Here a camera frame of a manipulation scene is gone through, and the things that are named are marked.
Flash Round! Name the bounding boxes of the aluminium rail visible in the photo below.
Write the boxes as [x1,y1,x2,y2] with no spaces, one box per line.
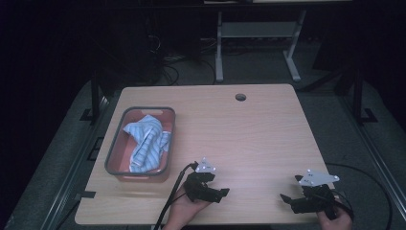
[39,95,111,230]
[338,95,406,221]

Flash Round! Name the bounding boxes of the person's left hand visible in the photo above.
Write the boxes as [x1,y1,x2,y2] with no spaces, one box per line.
[162,185,213,230]

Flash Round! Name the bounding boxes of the black metal post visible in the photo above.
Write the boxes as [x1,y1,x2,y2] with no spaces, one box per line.
[351,68,379,125]
[79,70,103,123]

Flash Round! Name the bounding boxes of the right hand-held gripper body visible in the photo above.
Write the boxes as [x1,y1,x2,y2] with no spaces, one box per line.
[294,169,341,221]

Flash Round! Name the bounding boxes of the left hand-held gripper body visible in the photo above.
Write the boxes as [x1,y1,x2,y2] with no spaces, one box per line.
[183,156,222,203]

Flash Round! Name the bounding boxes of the blue striped cloth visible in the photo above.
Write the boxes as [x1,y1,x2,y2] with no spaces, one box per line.
[123,114,171,173]

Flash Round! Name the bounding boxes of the person's right hand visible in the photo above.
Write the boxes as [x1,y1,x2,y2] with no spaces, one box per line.
[316,208,354,230]

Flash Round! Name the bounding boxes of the red plastic basket grey rim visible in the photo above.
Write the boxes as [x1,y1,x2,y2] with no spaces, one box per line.
[103,105,177,184]

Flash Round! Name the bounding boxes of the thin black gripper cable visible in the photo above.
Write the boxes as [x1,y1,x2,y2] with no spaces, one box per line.
[325,162,394,230]

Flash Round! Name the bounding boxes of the thick black gripper cable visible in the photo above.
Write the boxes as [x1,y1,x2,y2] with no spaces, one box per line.
[153,161,199,230]

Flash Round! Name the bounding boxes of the black floor cables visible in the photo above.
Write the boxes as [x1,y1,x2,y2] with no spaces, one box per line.
[157,56,218,86]

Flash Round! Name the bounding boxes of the grey metal table frame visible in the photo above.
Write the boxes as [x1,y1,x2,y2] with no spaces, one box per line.
[214,10,308,83]

